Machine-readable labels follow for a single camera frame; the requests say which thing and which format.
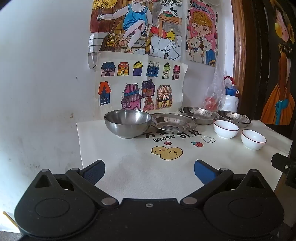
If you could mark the wide shallow steel plate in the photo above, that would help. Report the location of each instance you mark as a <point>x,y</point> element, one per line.
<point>172,122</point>

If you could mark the brown wooden frame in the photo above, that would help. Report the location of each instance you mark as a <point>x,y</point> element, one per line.
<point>242,58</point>

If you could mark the cartoon teddy bear poster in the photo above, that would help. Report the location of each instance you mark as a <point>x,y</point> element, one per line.
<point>201,30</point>

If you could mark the coloured houses drawing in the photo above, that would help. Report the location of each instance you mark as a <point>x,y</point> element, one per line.
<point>129,80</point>

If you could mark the white printed duck mat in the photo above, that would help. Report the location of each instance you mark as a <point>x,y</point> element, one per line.
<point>138,166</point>

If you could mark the clear plastic bag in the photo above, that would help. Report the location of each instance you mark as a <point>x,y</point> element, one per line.
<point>214,97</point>

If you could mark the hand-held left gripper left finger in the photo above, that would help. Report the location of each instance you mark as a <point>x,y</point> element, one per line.
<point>96,170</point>

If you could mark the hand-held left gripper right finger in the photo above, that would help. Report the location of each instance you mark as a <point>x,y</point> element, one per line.
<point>203,170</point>

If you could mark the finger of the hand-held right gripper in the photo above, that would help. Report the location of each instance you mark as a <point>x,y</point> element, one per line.
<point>285,166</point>

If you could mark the white blue water bottle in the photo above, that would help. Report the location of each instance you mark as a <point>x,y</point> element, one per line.
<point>230,103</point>

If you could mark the orange dress painting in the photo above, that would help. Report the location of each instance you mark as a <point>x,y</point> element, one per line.
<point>281,88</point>

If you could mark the large steel bowl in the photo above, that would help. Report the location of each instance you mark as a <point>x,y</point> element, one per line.
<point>127,126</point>

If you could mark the white red-rimmed ceramic bowl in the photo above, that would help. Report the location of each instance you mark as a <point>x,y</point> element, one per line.
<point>253,141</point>
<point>225,131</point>

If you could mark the small deep steel plate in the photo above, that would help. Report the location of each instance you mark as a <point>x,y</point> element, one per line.
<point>235,117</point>

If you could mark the seated figure drawing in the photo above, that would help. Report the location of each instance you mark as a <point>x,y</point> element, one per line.
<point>138,23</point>

